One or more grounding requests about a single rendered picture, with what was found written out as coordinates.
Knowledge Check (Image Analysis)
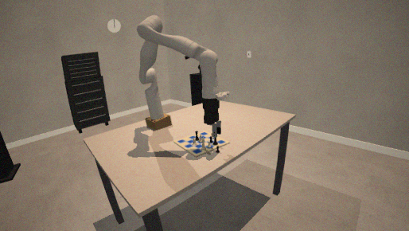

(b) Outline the blue and cream chessboard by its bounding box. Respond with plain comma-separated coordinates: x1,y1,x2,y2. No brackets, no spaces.
173,131,230,157

